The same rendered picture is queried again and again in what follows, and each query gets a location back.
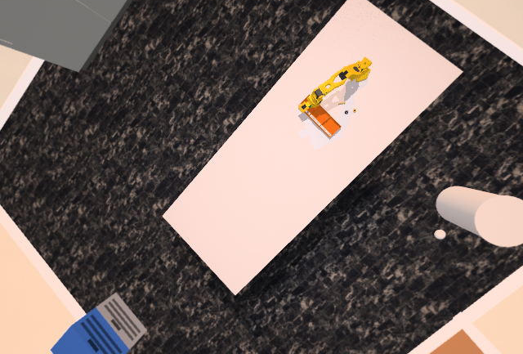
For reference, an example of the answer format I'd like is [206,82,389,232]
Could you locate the orange labelled storage bins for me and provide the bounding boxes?
[304,105,341,137]

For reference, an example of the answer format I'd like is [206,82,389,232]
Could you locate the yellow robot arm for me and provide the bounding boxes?
[311,58,371,105]

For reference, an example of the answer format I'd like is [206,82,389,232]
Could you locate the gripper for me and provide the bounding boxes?
[298,95,320,113]

